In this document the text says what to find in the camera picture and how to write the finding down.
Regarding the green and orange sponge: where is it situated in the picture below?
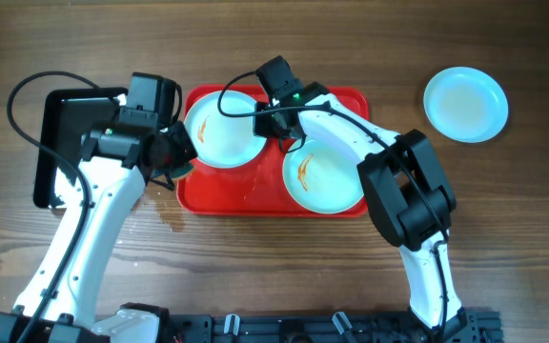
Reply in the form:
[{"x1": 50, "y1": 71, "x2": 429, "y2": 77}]
[{"x1": 168, "y1": 162, "x2": 194, "y2": 180}]

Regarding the light blue plate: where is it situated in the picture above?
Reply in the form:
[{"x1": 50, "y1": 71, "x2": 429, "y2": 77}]
[
  {"x1": 423, "y1": 67, "x2": 509, "y2": 144},
  {"x1": 184, "y1": 91, "x2": 266, "y2": 169},
  {"x1": 282, "y1": 139, "x2": 363, "y2": 214}
]

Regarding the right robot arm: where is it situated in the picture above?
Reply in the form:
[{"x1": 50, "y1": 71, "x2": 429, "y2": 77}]
[{"x1": 254, "y1": 56, "x2": 462, "y2": 341}]

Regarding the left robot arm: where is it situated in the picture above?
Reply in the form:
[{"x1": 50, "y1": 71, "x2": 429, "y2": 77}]
[{"x1": 0, "y1": 72, "x2": 197, "y2": 342}]

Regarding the red plastic tray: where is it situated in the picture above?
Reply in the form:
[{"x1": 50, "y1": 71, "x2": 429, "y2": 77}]
[{"x1": 176, "y1": 84, "x2": 370, "y2": 218}]

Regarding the black rectangular tray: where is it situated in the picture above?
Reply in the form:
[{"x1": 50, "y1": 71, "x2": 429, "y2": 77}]
[{"x1": 32, "y1": 87, "x2": 128, "y2": 209}]

